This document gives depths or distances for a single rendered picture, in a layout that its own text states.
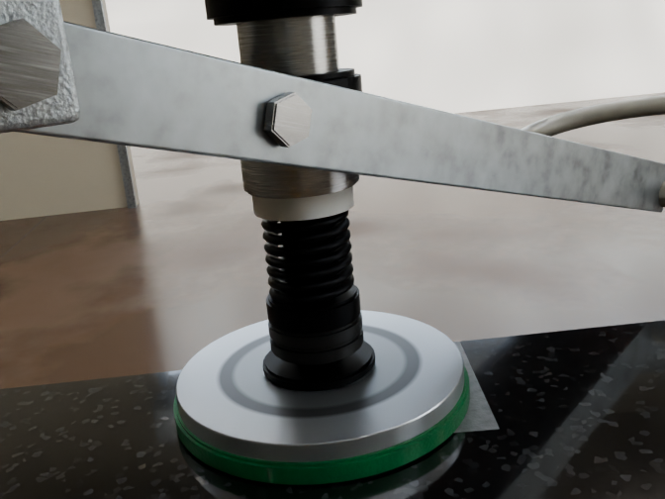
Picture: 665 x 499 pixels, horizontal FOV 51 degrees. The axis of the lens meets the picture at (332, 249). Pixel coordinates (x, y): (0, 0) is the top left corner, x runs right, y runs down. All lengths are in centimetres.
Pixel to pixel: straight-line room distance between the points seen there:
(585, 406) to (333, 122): 26
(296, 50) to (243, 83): 7
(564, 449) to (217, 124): 29
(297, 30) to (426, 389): 25
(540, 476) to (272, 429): 17
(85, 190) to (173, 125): 503
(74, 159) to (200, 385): 487
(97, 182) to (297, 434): 495
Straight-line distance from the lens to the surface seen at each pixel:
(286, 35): 44
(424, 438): 46
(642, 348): 62
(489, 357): 59
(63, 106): 31
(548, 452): 47
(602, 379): 56
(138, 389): 59
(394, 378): 50
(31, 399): 62
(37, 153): 541
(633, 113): 122
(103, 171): 533
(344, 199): 46
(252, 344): 57
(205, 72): 36
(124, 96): 34
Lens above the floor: 108
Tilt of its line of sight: 17 degrees down
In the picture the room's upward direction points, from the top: 5 degrees counter-clockwise
